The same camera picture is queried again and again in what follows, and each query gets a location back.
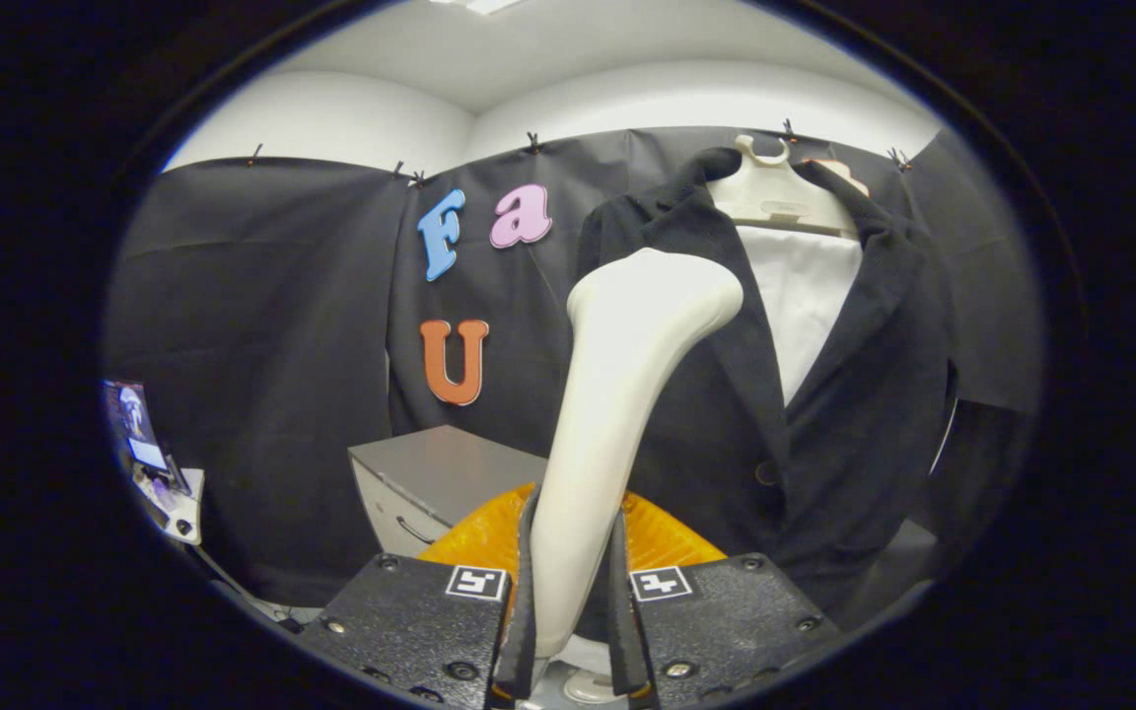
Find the row of small backdrop clips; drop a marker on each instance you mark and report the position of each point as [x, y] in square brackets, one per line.
[532, 142]

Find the black backdrop cloth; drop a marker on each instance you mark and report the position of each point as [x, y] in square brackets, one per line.
[262, 296]

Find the black blazer jacket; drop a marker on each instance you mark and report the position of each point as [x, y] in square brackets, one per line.
[854, 414]

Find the grey drawer cabinet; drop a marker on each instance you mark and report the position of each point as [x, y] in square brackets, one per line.
[450, 463]

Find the white garment steamer head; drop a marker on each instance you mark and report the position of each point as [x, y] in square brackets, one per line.
[617, 394]

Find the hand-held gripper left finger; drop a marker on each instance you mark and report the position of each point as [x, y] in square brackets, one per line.
[527, 611]

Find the white steamer stand base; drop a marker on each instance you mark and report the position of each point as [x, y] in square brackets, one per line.
[593, 687]

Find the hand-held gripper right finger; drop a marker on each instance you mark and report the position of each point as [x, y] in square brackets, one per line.
[619, 611]

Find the long ceiling light panel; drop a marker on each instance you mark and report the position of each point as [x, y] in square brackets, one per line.
[484, 5]

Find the white plastic garment hanger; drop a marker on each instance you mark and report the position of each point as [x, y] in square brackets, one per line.
[775, 202]

